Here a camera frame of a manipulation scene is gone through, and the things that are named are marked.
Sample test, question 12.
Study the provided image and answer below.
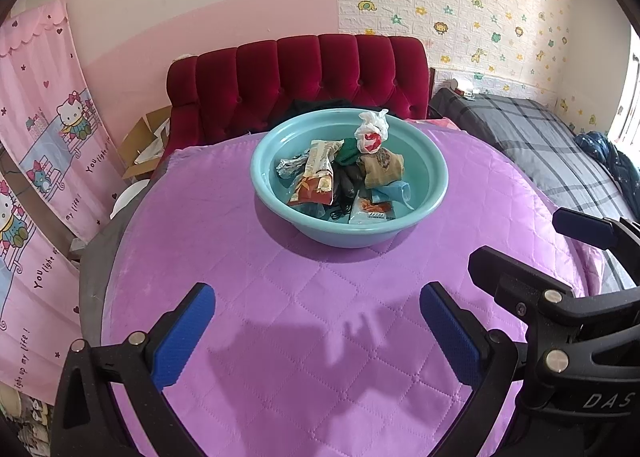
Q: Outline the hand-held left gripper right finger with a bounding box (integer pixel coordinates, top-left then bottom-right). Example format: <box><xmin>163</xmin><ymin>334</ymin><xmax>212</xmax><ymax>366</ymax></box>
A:
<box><xmin>419</xmin><ymin>281</ymin><xmax>527</xmax><ymax>457</ymax></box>

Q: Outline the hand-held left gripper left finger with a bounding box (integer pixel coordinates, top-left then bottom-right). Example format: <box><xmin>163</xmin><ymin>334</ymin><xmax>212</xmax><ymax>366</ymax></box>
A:
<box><xmin>50</xmin><ymin>282</ymin><xmax>217</xmax><ymax>457</ymax></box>

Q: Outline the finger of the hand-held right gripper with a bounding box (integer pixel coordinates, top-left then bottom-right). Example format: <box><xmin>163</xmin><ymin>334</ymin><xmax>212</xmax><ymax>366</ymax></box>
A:
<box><xmin>468</xmin><ymin>245</ymin><xmax>640</xmax><ymax>384</ymax></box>
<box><xmin>552</xmin><ymin>207</ymin><xmax>640</xmax><ymax>254</ymax></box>

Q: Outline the white snack packet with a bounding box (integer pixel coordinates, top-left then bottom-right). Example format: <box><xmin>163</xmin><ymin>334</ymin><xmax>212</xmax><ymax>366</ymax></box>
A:
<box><xmin>348</xmin><ymin>194</ymin><xmax>397</xmax><ymax>225</ymax></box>

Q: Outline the teal plastic basin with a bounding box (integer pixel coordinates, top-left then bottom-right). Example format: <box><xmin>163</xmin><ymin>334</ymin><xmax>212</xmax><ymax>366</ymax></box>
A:
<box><xmin>250</xmin><ymin>108</ymin><xmax>449</xmax><ymax>249</ymax></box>

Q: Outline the light blue face mask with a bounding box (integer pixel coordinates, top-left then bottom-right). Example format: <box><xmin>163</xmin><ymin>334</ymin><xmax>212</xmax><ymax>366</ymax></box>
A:
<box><xmin>370</xmin><ymin>180</ymin><xmax>414</xmax><ymax>204</ymax></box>

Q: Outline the tan sock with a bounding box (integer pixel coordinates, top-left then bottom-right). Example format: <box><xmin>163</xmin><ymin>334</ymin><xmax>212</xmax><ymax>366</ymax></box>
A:
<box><xmin>360</xmin><ymin>149</ymin><xmax>406</xmax><ymax>189</ymax></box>

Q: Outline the clear plastic bag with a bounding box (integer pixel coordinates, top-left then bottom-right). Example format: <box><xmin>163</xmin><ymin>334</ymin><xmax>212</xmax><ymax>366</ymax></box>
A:
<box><xmin>294</xmin><ymin>201</ymin><xmax>332</xmax><ymax>219</ymax></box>

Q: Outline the black knit glove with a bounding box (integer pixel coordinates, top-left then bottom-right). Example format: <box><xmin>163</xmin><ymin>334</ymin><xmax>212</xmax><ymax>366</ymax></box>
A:
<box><xmin>331</xmin><ymin>164</ymin><xmax>364</xmax><ymax>209</ymax></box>

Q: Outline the silver foil wrapper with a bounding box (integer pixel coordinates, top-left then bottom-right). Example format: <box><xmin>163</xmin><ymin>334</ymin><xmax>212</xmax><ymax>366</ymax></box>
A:
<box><xmin>276</xmin><ymin>156</ymin><xmax>309</xmax><ymax>180</ymax></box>

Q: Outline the green cloth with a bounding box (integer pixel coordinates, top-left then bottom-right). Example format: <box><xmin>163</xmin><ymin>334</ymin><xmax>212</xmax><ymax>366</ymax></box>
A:
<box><xmin>333</xmin><ymin>139</ymin><xmax>362</xmax><ymax>168</ymax></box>

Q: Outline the brown snack wrapper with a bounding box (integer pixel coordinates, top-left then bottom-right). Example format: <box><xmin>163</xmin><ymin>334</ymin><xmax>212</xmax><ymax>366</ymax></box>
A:
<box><xmin>289</xmin><ymin>139</ymin><xmax>347</xmax><ymax>208</ymax></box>

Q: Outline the white plastic bag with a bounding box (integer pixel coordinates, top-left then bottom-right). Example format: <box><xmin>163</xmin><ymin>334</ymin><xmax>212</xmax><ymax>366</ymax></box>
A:
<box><xmin>354</xmin><ymin>109</ymin><xmax>390</xmax><ymax>154</ymax></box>

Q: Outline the blue patterned garment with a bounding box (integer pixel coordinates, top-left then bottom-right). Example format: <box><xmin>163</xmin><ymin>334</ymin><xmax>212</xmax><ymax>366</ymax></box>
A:
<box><xmin>573</xmin><ymin>131</ymin><xmax>640</xmax><ymax>216</ymax></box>

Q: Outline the grey plaid bed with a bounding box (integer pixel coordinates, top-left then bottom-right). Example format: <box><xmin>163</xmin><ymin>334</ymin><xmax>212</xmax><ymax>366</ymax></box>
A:
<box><xmin>429</xmin><ymin>90</ymin><xmax>640</xmax><ymax>294</ymax></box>

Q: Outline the grey table cover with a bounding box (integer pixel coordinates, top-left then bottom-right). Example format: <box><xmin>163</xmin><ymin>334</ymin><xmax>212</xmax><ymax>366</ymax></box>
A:
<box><xmin>79</xmin><ymin>177</ymin><xmax>157</xmax><ymax>344</ymax></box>

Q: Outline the white plate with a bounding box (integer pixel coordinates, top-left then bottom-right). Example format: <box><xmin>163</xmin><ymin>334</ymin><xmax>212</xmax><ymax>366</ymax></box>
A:
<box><xmin>111</xmin><ymin>180</ymin><xmax>152</xmax><ymax>219</ymax></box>

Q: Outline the small box on bed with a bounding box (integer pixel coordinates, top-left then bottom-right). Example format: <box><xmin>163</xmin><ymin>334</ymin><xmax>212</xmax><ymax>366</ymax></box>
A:
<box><xmin>450</xmin><ymin>78</ymin><xmax>482</xmax><ymax>101</ymax></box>

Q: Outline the open cardboard box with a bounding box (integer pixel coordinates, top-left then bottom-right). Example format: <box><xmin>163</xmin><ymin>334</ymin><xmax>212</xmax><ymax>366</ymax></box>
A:
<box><xmin>121</xmin><ymin>106</ymin><xmax>174</xmax><ymax>181</ymax></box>

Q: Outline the pink cartoon cat curtain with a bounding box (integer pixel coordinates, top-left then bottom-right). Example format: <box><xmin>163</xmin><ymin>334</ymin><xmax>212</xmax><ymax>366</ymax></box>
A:
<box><xmin>0</xmin><ymin>0</ymin><xmax>127</xmax><ymax>408</ymax></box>

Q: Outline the red velvet tufted sofa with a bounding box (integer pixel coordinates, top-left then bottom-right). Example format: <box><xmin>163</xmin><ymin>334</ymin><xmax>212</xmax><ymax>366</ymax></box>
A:
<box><xmin>166</xmin><ymin>34</ymin><xmax>431</xmax><ymax>150</ymax></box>

